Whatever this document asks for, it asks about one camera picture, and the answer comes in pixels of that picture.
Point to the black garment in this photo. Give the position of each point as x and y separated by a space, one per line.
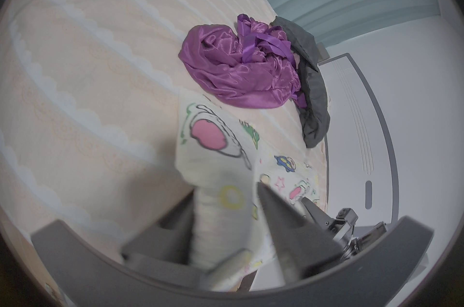
313 98

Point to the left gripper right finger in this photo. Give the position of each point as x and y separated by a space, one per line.
297 244

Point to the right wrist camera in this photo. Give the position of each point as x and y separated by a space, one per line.
346 217

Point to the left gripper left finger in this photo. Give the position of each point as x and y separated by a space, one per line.
163 240

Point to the purple satin garment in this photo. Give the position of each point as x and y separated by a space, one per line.
232 69

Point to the bed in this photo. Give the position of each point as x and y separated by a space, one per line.
90 62

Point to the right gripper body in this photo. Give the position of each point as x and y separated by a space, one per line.
357 242

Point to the white printed pyjama top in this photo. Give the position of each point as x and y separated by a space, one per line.
217 167

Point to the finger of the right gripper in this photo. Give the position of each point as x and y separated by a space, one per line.
316 214

